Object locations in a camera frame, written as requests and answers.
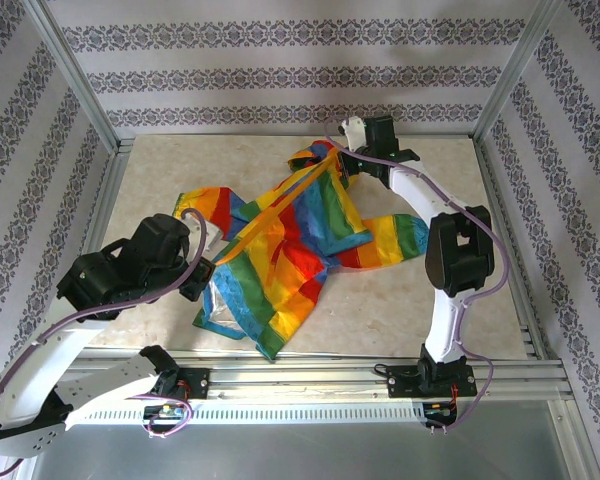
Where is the rainbow striped hooded jacket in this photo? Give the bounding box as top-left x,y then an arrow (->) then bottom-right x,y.
173,139 -> 431,362

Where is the grey metal plate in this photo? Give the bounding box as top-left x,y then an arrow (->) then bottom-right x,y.
17,399 -> 574,480

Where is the aluminium side rail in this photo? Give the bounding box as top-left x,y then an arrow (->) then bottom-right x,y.
472,137 -> 549,361
53,142 -> 132,362

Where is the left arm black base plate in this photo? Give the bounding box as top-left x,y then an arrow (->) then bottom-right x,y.
177,367 -> 211,401

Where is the aluminium front rail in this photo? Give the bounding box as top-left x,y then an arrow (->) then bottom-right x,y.
54,349 -> 574,401

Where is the aluminium frame post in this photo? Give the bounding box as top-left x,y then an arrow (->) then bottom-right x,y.
22,0 -> 122,151
472,0 -> 565,146

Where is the white slotted cable duct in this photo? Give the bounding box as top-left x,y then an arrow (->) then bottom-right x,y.
84,402 -> 427,424

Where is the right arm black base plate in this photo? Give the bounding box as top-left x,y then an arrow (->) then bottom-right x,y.
374,362 -> 477,399

